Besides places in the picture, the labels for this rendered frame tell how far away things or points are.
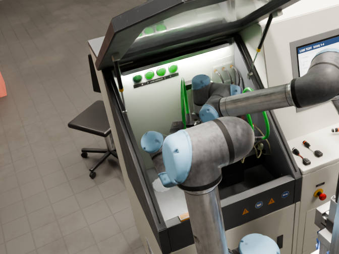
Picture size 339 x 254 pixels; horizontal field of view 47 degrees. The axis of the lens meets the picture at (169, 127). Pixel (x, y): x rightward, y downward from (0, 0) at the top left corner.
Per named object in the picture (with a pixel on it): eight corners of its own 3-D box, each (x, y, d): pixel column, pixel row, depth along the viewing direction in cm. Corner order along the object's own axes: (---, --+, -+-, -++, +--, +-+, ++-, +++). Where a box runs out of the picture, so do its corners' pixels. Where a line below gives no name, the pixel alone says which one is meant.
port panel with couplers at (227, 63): (216, 116, 206) (213, 63, 189) (214, 113, 209) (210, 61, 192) (238, 109, 209) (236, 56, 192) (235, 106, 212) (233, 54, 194)
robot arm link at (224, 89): (232, 113, 146) (205, 109, 151) (241, 99, 154) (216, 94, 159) (231, 96, 142) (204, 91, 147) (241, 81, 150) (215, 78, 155)
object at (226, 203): (171, 252, 170) (167, 228, 161) (168, 245, 173) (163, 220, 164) (293, 204, 184) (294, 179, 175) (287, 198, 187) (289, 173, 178)
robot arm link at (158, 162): (195, 173, 127) (182, 143, 131) (164, 185, 124) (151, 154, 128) (192, 180, 134) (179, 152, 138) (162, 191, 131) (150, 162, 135)
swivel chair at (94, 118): (129, 131, 392) (110, 46, 340) (156, 161, 348) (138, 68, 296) (74, 154, 372) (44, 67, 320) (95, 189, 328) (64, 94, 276)
